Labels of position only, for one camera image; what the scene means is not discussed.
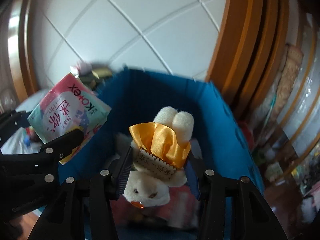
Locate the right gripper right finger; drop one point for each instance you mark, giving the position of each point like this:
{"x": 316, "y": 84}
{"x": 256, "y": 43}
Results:
{"x": 231, "y": 208}

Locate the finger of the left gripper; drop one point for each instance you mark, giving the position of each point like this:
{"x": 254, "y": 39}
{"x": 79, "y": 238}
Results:
{"x": 10, "y": 122}
{"x": 64, "y": 147}

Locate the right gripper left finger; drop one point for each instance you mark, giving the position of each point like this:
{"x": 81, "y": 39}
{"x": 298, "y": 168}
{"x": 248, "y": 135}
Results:
{"x": 85, "y": 204}

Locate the pink Kotex pad pack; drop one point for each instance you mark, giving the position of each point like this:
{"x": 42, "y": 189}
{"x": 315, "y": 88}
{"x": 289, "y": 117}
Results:
{"x": 67, "y": 106}

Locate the white bear plush orange ribbon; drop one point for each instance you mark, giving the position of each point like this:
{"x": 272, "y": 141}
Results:
{"x": 160, "y": 150}

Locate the blue striped bed sheet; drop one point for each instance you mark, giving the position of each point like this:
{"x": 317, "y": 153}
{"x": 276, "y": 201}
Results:
{"x": 15, "y": 144}

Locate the black cabinet box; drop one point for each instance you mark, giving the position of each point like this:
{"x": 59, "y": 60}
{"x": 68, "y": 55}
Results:
{"x": 94, "y": 84}

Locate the blue plastic storage crate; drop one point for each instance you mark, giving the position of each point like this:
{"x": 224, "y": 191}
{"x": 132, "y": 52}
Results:
{"x": 137, "y": 97}

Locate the pink tissue box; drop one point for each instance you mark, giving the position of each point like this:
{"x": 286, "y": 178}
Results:
{"x": 81, "y": 68}

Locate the yellow sticky note pad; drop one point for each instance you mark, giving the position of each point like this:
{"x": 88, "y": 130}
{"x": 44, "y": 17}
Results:
{"x": 102, "y": 72}

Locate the wooden headboard frame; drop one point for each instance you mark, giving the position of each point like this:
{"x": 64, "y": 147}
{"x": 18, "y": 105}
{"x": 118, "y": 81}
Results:
{"x": 236, "y": 44}

